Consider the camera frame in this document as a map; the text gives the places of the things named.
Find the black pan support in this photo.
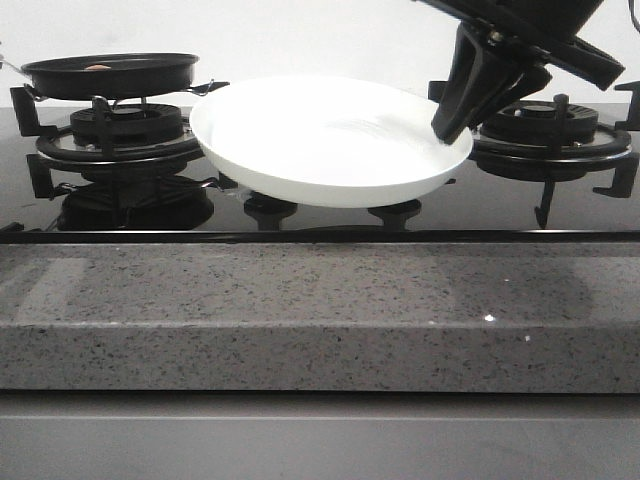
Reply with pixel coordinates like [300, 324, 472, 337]
[427, 79, 640, 201]
[11, 85, 237, 208]

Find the right black pan support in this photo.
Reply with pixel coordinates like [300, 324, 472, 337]
[427, 79, 640, 201]

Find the black glass cooktop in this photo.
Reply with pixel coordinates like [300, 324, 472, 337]
[1, 108, 639, 244]

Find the white plate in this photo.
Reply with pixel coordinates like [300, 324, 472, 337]
[189, 75, 473, 208]

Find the left black gas burner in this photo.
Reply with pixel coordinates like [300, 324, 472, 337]
[36, 104, 203, 166]

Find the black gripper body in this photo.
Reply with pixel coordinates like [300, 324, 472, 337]
[428, 0, 625, 90]

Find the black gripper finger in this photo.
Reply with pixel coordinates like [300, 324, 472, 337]
[442, 64, 552, 145]
[432, 22, 515, 140]

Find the left black pan support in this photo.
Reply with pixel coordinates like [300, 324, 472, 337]
[11, 85, 237, 208]

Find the black gas burner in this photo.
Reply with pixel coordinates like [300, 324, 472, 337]
[471, 100, 632, 165]
[36, 104, 203, 166]

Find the wire pan reducer ring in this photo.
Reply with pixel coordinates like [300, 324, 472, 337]
[23, 79, 216, 108]

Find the black frying pan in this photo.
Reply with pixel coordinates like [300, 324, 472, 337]
[1, 53, 199, 100]

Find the right black gas burner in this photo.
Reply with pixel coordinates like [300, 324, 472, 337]
[471, 100, 632, 165]

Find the fried egg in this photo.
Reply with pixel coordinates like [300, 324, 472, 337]
[84, 64, 111, 71]

